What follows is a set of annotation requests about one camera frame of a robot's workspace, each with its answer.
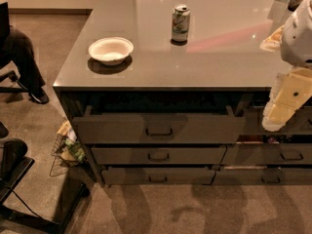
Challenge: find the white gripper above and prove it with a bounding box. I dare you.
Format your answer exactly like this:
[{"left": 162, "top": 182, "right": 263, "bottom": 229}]
[{"left": 262, "top": 67, "right": 312, "bottom": 132}]

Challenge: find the grey drawer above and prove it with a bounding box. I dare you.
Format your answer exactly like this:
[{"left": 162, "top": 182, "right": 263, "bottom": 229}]
[
  {"left": 243, "top": 107, "right": 312, "bottom": 135},
  {"left": 222, "top": 143, "right": 312, "bottom": 166},
  {"left": 72, "top": 106, "right": 246, "bottom": 144},
  {"left": 101, "top": 167, "right": 215, "bottom": 185},
  {"left": 91, "top": 146, "right": 226, "bottom": 165},
  {"left": 214, "top": 168, "right": 312, "bottom": 185}
]

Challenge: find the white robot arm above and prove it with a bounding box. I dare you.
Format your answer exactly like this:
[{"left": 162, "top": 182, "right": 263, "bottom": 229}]
[{"left": 260, "top": 0, "right": 312, "bottom": 132}]

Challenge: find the snack bag on counter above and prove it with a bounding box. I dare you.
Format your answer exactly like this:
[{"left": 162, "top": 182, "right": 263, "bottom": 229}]
[{"left": 259, "top": 26, "right": 284, "bottom": 52}]

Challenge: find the grey counter cabinet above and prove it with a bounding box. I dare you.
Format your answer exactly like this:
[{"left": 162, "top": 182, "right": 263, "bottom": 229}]
[{"left": 54, "top": 0, "right": 312, "bottom": 185}]

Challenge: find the green white soda can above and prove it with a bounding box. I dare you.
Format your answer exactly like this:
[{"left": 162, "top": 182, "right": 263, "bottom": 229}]
[{"left": 172, "top": 4, "right": 190, "bottom": 42}]

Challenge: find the white paper bowl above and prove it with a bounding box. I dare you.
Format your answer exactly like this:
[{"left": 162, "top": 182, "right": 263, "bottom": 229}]
[{"left": 89, "top": 37, "right": 134, "bottom": 66}]

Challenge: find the black shoe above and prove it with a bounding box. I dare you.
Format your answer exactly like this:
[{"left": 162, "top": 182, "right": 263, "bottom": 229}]
[{"left": 28, "top": 89, "right": 50, "bottom": 104}]

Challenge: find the person's dark trouser leg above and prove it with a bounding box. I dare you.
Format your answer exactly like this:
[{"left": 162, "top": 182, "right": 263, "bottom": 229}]
[{"left": 0, "top": 26, "right": 45, "bottom": 92}]

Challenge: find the black chair base foreground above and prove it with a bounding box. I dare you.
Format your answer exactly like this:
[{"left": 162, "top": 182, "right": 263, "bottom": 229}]
[{"left": 0, "top": 120, "right": 91, "bottom": 234}]

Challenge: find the wire basket with trash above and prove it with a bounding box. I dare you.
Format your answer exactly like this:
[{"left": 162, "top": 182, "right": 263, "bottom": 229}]
[{"left": 50, "top": 120, "right": 86, "bottom": 176}]

